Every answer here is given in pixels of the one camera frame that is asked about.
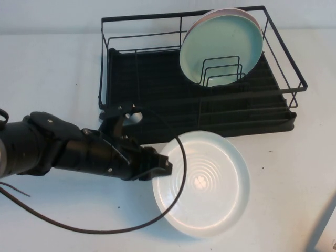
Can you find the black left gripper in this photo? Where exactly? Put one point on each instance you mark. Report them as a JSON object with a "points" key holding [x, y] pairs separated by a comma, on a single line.
{"points": [[110, 155]]}

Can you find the white round plate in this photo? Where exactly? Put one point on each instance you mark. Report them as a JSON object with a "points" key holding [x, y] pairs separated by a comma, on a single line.
{"points": [[210, 197]]}

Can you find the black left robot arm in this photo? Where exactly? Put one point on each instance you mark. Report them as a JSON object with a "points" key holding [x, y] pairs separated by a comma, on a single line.
{"points": [[31, 147]]}

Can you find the green round plate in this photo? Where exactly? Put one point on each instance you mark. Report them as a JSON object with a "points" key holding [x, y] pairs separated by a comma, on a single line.
{"points": [[223, 39]]}

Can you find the pink round plate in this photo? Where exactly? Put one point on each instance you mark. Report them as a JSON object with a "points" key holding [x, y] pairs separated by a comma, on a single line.
{"points": [[225, 11]]}

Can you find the black plastic drip tray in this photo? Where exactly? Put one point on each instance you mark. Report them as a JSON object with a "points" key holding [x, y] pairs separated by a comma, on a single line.
{"points": [[157, 78]]}

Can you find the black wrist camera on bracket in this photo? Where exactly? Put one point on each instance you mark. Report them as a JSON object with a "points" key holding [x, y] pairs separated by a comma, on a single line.
{"points": [[118, 115]]}

